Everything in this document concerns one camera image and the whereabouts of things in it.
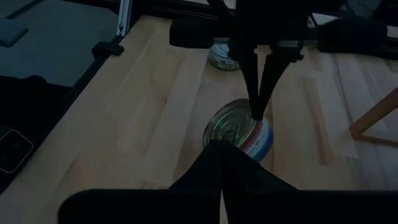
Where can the tuna can green white label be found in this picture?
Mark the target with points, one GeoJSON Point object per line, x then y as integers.
{"type": "Point", "coordinates": [222, 60]}

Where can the wooden slatted shelf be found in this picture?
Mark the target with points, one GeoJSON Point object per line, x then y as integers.
{"type": "Point", "coordinates": [373, 116]}

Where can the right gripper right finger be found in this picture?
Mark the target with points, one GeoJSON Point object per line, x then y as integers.
{"type": "Point", "coordinates": [280, 208]}

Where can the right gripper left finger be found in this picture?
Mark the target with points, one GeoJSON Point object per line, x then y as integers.
{"type": "Point", "coordinates": [174, 208]}

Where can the black table clamp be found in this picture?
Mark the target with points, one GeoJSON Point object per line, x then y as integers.
{"type": "Point", "coordinates": [107, 49]}

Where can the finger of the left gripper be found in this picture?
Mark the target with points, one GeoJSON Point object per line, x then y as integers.
{"type": "Point", "coordinates": [250, 77]}
{"type": "Point", "coordinates": [270, 81]}

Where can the white bracket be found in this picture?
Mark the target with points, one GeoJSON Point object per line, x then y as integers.
{"type": "Point", "coordinates": [124, 18]}

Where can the salmon can red blue label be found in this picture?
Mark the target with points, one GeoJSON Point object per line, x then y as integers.
{"type": "Point", "coordinates": [230, 124]}

